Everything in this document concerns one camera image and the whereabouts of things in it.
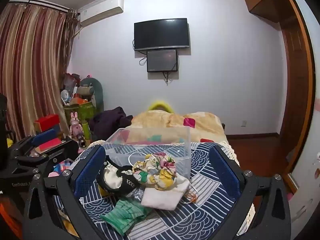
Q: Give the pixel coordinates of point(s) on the dark purple clothes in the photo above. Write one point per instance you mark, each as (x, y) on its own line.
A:
(110, 121)

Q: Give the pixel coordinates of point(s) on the navy patterned bedspread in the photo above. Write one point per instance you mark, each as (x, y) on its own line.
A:
(175, 225)

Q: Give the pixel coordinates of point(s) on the green pleated cloth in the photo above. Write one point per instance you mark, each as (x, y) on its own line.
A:
(125, 216)

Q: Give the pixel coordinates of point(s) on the grey green plush toy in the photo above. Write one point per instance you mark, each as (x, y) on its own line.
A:
(93, 90)

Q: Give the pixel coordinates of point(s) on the white air conditioner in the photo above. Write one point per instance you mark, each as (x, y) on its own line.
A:
(100, 11)

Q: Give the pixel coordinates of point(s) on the beige patchwork blanket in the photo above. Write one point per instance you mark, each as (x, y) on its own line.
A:
(160, 121)

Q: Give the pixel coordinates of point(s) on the small white fan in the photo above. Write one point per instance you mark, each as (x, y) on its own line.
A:
(65, 95)

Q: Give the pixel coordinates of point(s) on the small black monitor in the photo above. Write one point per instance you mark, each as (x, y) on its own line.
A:
(162, 60)

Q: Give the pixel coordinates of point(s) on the black wall television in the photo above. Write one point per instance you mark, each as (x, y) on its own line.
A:
(161, 33)

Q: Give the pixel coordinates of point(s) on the red book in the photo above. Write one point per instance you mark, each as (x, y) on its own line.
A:
(51, 144)

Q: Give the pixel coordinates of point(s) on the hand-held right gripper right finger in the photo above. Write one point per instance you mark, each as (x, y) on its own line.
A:
(225, 175)

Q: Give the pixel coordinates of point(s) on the floral cloth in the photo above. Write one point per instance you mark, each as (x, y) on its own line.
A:
(157, 170)

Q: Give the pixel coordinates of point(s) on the clear plastic box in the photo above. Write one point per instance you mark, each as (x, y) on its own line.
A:
(150, 145)

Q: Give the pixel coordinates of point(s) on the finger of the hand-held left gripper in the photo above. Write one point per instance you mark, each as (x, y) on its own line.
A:
(43, 136)
(57, 152)

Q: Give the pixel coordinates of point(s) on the red box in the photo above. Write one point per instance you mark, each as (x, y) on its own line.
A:
(46, 122)

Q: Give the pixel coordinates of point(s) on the black cylinder speaker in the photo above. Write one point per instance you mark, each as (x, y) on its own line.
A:
(82, 141)

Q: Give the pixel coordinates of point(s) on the pile of books and papers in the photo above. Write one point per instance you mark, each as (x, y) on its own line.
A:
(62, 166)

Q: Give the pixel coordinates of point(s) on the yellow pillow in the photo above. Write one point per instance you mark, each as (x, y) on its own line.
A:
(161, 105)

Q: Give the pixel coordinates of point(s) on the striped brown curtain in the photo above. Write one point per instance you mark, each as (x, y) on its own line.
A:
(32, 67)

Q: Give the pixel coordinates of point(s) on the wooden door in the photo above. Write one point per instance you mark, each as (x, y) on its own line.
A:
(297, 92)

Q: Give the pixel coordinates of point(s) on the green bottle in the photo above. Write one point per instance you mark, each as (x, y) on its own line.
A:
(86, 132)

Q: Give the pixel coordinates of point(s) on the silver glitter pouch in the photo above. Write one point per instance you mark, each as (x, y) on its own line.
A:
(136, 193)

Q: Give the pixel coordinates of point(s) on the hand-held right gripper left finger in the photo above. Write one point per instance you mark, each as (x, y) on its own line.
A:
(90, 172)

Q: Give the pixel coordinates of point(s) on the green storage box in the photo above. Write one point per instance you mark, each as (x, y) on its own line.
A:
(83, 111)

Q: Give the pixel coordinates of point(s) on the pink bunny figure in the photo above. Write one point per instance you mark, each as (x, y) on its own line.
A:
(75, 126)

